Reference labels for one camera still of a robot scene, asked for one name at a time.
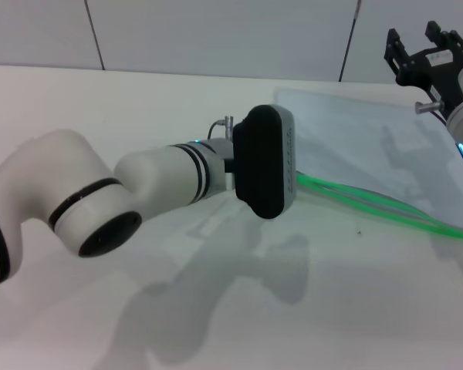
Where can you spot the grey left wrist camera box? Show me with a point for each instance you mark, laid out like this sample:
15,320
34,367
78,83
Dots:
258,162

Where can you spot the clear document bag green zip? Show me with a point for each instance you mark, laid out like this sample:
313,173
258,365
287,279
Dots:
351,135

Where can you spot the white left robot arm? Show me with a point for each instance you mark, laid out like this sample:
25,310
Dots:
158,173

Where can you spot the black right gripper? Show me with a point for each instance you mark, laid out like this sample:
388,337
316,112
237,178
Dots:
440,73

